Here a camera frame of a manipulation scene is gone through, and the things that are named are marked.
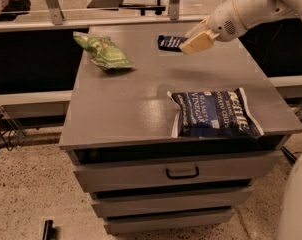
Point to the blue rxbar blueberry wrapper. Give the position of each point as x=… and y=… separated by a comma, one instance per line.
x=170, y=43

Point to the grey drawer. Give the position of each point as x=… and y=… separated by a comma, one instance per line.
x=151, y=172
x=160, y=222
x=178, y=201

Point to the green chip bag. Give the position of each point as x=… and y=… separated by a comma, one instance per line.
x=104, y=53

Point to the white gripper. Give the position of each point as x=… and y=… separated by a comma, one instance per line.
x=222, y=23

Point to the black object on floor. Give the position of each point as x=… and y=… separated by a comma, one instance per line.
x=49, y=231

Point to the metal bracket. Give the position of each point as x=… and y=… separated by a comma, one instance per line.
x=55, y=11
x=173, y=9

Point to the middle metal bracket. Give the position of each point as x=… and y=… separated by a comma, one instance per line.
x=173, y=9

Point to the grey rail shelf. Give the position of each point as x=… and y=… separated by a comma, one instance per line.
x=38, y=104

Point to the top grey drawer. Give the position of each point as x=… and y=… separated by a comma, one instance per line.
x=151, y=172

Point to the bottom grey drawer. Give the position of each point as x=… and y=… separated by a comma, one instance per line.
x=160, y=222

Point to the blue kettle chip bag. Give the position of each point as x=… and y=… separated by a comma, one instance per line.
x=221, y=114

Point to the left metal bracket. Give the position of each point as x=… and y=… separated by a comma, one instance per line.
x=55, y=11

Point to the middle grey drawer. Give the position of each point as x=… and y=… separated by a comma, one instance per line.
x=178, y=201

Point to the grey drawer cabinet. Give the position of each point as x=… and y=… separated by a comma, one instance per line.
x=128, y=116

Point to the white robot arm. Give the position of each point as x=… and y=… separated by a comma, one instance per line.
x=253, y=13

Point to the black drawer handle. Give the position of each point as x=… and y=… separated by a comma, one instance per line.
x=182, y=173

